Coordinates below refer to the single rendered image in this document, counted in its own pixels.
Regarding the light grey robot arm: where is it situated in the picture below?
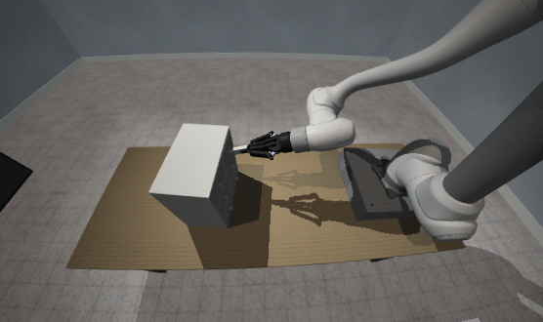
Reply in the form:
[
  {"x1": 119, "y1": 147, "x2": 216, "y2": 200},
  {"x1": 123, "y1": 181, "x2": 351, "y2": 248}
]
[{"x1": 289, "y1": 0, "x2": 543, "y2": 242}]

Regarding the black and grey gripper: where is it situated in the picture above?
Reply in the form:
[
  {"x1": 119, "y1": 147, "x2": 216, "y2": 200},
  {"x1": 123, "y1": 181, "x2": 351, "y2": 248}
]
[{"x1": 232, "y1": 131, "x2": 293, "y2": 160}]

